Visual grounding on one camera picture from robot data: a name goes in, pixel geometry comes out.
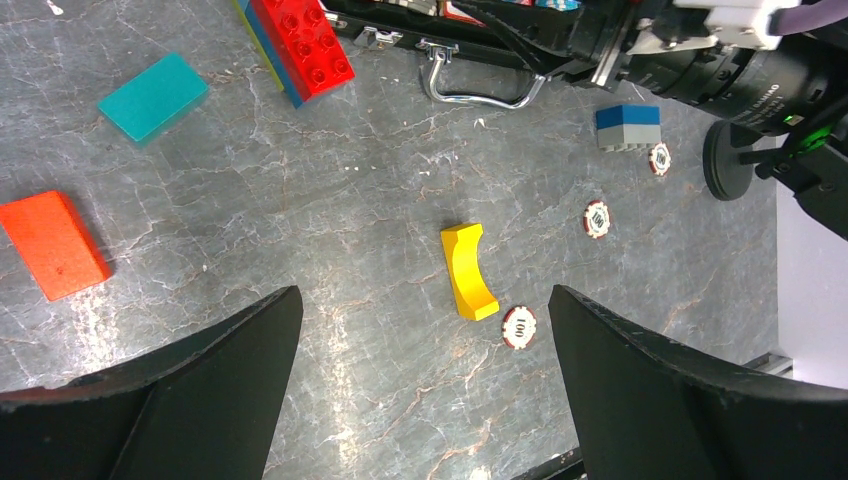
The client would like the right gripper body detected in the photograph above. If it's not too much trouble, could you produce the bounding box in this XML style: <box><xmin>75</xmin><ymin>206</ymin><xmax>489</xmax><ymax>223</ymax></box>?
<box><xmin>570</xmin><ymin>1</ymin><xmax>847</xmax><ymax>136</ymax></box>

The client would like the blue grey lego block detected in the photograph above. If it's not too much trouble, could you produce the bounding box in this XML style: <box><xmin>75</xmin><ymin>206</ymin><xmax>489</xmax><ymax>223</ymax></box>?
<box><xmin>595</xmin><ymin>104</ymin><xmax>662</xmax><ymax>152</ymax></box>

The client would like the yellow arch block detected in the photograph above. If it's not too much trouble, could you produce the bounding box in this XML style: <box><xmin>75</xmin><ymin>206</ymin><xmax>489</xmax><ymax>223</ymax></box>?
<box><xmin>440</xmin><ymin>223</ymin><xmax>500</xmax><ymax>321</ymax></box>

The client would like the orange block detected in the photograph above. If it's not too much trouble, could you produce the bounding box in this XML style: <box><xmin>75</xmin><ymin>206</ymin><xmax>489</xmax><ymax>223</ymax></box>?
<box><xmin>1</xmin><ymin>190</ymin><xmax>113</xmax><ymax>301</ymax></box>

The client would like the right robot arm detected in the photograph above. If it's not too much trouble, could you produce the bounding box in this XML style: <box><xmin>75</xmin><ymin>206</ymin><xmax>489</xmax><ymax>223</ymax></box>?
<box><xmin>459</xmin><ymin>1</ymin><xmax>847</xmax><ymax>237</ymax></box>

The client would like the black poker chip case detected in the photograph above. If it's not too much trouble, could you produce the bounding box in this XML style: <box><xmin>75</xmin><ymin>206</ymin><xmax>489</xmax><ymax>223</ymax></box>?
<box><xmin>321</xmin><ymin>1</ymin><xmax>599</xmax><ymax>110</ymax></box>

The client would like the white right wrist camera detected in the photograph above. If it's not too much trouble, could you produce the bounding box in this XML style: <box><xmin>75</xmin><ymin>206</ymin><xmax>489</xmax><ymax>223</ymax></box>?
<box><xmin>625</xmin><ymin>0</ymin><xmax>803</xmax><ymax>58</ymax></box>

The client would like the red blue lego block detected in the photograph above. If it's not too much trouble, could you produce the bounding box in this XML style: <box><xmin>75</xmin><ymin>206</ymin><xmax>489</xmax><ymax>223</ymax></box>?
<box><xmin>234</xmin><ymin>0</ymin><xmax>355</xmax><ymax>108</ymax></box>

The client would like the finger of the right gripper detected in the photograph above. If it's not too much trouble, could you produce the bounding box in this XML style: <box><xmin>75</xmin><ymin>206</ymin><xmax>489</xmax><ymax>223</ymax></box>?
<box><xmin>454</xmin><ymin>0</ymin><xmax>583</xmax><ymax>76</ymax></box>

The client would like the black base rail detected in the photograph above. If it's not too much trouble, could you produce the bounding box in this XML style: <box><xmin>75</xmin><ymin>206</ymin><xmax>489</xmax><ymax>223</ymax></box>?
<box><xmin>513</xmin><ymin>447</ymin><xmax>588</xmax><ymax>480</ymax></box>

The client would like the teal block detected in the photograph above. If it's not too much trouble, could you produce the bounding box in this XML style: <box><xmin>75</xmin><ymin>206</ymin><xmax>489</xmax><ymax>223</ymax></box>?
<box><xmin>97</xmin><ymin>52</ymin><xmax>209</xmax><ymax>147</ymax></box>

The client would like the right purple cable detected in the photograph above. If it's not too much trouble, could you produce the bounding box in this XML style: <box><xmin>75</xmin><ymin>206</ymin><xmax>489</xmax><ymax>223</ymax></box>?
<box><xmin>768</xmin><ymin>0</ymin><xmax>848</xmax><ymax>38</ymax></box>

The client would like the red 100 poker chip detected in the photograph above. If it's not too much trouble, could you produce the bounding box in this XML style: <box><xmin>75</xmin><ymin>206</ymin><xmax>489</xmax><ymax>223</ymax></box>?
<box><xmin>583</xmin><ymin>200</ymin><xmax>611</xmax><ymax>239</ymax></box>

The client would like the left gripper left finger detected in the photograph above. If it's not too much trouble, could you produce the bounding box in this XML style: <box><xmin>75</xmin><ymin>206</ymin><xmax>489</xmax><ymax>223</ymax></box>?
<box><xmin>1</xmin><ymin>286</ymin><xmax>303</xmax><ymax>479</ymax></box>

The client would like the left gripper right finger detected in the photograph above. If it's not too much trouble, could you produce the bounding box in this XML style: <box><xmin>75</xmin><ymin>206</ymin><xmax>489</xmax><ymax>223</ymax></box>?
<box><xmin>548</xmin><ymin>286</ymin><xmax>847</xmax><ymax>479</ymax></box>

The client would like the blue microphone on stand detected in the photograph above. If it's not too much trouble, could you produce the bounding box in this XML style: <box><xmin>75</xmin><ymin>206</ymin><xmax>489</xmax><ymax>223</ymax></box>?
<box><xmin>702</xmin><ymin>120</ymin><xmax>800</xmax><ymax>201</ymax></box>

